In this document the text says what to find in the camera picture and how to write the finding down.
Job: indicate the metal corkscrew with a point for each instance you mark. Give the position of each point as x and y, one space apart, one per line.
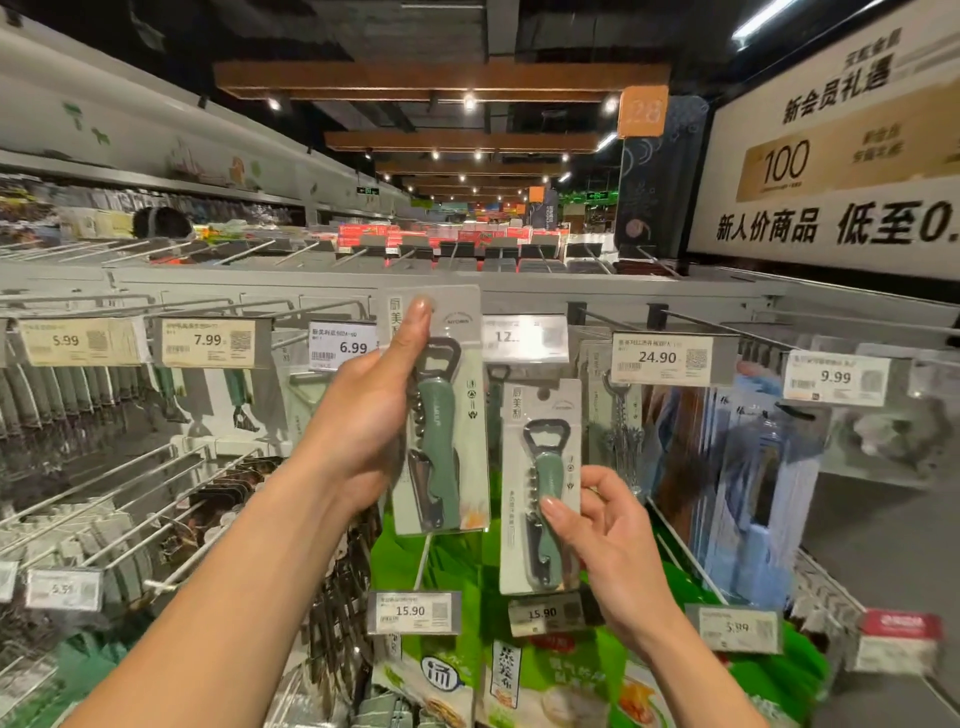
621 420

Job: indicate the white promo sign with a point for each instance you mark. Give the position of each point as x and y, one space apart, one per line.
900 60

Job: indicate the round steel cutter packet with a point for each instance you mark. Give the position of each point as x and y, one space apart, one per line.
893 428

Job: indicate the kitchen tools display rack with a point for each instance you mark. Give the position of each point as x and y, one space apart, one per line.
885 555

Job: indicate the rows of hanging utensil packets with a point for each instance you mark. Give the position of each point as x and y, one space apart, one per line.
120 510

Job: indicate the green folding bottle opener packet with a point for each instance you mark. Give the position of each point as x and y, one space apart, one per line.
458 480
518 413

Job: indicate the person's left hand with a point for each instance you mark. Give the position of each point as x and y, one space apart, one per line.
360 428

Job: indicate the person's right hand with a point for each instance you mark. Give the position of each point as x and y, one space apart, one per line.
623 555

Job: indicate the blue card packets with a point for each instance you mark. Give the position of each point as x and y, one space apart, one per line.
750 480

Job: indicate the orange aisle number sign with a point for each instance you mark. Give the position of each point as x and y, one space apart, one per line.
644 111

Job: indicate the black chalkboard pillar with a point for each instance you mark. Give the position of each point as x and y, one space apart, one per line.
660 188

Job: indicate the group of green packets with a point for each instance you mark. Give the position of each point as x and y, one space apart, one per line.
450 563

